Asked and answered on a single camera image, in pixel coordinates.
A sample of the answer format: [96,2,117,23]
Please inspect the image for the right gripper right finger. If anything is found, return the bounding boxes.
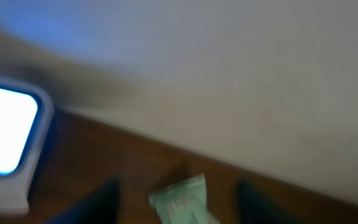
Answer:
[237,180,301,224]

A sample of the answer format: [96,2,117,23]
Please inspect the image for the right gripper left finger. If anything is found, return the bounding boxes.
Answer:
[46,179,120,224]

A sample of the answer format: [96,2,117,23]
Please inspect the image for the teal wet wipes packet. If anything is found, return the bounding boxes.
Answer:
[149,174,220,224]

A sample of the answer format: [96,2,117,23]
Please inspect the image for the white barcode scanner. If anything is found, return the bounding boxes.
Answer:
[0,77,54,215]

